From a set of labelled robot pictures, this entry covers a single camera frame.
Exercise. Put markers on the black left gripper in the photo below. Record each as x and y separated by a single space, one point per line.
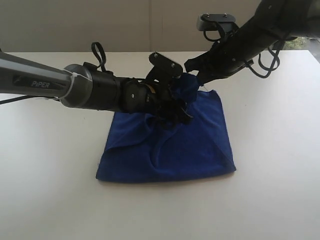
165 105

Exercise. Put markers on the blue towel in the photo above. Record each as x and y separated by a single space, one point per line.
139 149

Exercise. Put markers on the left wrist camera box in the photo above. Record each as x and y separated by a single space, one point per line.
165 65

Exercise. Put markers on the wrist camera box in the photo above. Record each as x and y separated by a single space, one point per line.
165 65
210 22

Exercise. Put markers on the white zip tie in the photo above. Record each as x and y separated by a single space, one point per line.
73 77

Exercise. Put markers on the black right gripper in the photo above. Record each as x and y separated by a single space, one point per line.
221 61

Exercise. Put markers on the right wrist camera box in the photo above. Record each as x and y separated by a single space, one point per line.
210 22

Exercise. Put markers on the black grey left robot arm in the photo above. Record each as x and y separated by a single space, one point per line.
90 86

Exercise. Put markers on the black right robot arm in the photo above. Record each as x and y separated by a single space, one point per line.
274 22

